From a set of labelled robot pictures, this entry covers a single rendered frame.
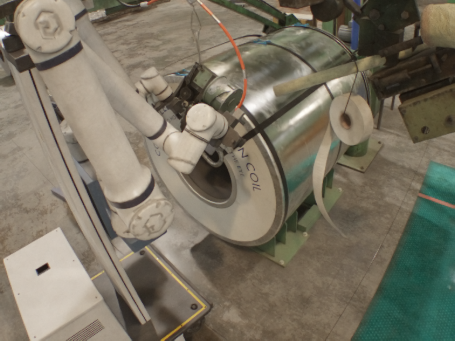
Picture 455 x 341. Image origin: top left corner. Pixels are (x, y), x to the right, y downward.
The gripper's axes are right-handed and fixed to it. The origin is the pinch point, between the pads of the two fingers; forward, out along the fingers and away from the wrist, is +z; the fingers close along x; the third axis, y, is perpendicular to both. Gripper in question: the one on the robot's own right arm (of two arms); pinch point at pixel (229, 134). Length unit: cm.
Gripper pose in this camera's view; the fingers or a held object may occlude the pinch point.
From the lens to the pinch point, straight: 128.3
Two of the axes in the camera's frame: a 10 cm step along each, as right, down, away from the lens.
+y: -7.2, -6.3, 3.0
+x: -6.3, 7.7, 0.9
